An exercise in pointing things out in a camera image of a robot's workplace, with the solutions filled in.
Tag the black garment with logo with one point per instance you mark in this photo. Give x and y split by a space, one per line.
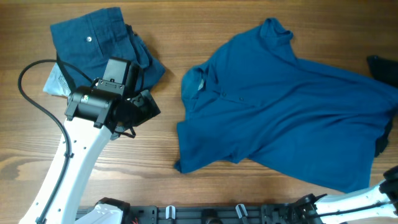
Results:
383 70

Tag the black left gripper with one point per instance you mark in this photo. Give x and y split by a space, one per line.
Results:
147 108

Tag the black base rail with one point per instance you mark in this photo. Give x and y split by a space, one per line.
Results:
109 210

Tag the folded dark blue shorts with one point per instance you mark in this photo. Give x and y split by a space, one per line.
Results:
89 41

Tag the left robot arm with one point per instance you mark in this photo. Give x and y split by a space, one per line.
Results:
107 109

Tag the folded grey garment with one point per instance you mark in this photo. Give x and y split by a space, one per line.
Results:
56 83

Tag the blue polo shirt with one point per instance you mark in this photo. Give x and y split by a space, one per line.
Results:
254 99

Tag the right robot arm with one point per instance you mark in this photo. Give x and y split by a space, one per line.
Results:
377 201

